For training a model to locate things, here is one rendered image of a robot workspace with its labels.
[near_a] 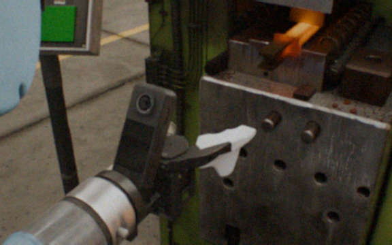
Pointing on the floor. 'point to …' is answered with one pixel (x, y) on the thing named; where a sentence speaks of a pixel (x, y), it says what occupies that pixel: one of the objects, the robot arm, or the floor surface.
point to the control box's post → (58, 118)
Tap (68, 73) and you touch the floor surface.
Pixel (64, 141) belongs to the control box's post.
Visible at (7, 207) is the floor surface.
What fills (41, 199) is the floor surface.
